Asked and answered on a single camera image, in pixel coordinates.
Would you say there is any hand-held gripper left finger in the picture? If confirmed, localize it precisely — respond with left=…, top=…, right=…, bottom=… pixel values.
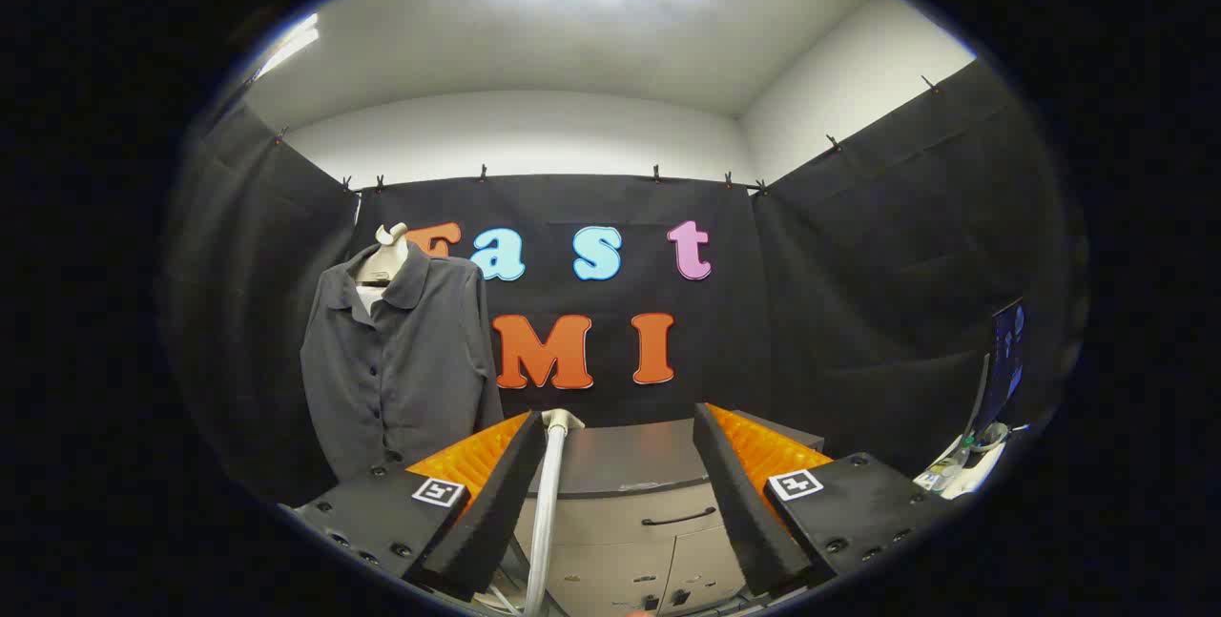
left=277, top=410, right=547, bottom=604

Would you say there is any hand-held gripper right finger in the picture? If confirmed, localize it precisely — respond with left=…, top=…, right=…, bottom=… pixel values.
left=692, top=402, right=955, bottom=599

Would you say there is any white garment steamer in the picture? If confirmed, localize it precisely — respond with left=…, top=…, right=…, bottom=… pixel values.
left=520, top=409, right=586, bottom=616

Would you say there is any grey button-up shirt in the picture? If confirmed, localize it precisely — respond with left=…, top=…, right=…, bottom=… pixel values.
left=300, top=240, right=505, bottom=483

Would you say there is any grey-topped cream cabinet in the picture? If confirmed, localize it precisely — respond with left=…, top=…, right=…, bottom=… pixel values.
left=510, top=412, right=826, bottom=614

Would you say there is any clear plastic bottle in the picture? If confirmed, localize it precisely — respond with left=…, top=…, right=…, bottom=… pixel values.
left=914, top=450, right=966, bottom=494

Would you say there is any black backdrop cloth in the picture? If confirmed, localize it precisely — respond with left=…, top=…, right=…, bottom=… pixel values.
left=162, top=59, right=1088, bottom=508

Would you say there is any cream dress form mannequin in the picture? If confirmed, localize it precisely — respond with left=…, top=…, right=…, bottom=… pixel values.
left=355, top=223, right=411, bottom=318

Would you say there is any dark computer monitor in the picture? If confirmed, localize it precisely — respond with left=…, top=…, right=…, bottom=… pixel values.
left=971, top=298, right=1028, bottom=437

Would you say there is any rectangular ceiling light panel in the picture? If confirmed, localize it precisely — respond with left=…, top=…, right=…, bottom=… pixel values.
left=253, top=14, right=321, bottom=79

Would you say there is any black drawer handle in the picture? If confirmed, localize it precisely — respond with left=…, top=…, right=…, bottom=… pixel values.
left=641, top=506, right=716, bottom=527

